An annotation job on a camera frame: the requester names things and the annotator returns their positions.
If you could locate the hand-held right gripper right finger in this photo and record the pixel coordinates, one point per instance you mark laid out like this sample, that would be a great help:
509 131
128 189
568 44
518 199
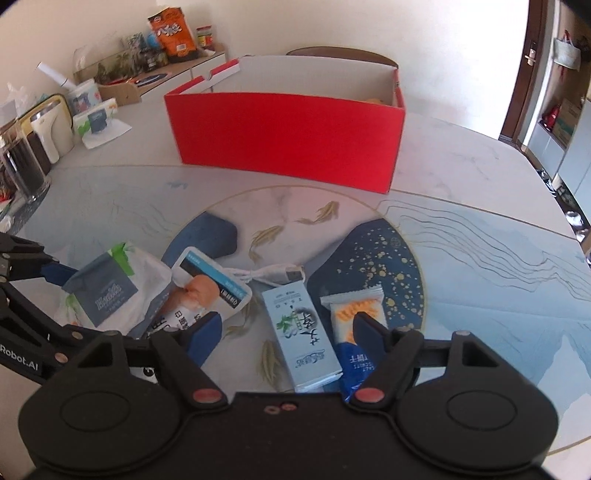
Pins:
369 334

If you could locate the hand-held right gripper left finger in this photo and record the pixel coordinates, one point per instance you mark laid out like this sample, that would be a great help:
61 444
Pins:
205 337

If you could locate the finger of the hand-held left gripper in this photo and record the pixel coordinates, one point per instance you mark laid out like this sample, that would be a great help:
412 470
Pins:
23 265
27 314

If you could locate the blue biscuit packet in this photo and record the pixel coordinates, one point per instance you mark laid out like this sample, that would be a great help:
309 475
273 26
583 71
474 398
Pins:
344 318

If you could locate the white packet with hand picture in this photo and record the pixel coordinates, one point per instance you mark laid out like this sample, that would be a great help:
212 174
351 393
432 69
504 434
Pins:
207 281

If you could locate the light blue carton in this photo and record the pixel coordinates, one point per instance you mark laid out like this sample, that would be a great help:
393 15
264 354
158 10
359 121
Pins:
300 337

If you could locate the white wet wipes pack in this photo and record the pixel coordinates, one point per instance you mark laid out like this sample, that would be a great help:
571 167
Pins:
115 286

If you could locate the red cardboard box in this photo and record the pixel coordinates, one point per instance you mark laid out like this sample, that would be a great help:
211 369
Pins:
286 134

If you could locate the yellow plush toy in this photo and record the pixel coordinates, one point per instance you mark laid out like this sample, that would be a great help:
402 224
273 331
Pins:
375 99

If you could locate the patterned marble desktop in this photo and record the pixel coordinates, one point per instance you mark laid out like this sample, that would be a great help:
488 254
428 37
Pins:
461 258

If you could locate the glass jar with dark contents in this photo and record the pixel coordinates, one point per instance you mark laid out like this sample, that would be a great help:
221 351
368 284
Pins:
21 166

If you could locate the white kettle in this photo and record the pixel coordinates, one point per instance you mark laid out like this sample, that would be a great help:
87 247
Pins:
51 131

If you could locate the white paper napkin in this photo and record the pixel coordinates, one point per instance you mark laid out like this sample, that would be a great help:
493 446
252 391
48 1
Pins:
111 134

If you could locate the green white tissue pack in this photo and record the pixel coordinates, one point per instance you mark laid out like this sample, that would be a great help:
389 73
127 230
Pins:
94 120

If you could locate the white printed mug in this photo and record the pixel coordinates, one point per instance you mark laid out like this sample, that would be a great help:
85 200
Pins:
84 98

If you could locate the white lint roller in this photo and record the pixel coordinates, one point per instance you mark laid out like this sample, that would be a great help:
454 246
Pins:
53 74

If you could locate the small brown cardboard box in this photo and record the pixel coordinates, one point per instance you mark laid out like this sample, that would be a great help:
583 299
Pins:
121 94

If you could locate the clear dome container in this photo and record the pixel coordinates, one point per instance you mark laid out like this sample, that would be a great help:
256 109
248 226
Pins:
108 64

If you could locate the blue round mat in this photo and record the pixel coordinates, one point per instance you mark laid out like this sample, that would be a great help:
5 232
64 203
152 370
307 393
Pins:
151 78

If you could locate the white sideboard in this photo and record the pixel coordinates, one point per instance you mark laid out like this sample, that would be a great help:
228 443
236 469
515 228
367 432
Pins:
184 74

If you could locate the small blue globe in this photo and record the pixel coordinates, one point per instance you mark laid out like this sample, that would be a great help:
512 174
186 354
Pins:
152 40

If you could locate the orange snack bag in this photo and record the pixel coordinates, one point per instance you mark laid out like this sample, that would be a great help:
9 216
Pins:
174 34

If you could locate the red bag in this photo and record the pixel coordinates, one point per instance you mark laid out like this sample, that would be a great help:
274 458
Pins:
550 117

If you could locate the wooden chair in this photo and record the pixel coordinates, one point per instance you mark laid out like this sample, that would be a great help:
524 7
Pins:
341 53

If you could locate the cardboard box on shelf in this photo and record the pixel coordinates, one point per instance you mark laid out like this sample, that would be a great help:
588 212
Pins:
567 121

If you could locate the red label jar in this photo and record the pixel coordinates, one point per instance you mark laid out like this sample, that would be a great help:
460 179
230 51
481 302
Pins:
205 37

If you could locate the pale tote bag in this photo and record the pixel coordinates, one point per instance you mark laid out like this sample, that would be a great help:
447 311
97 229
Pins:
567 51

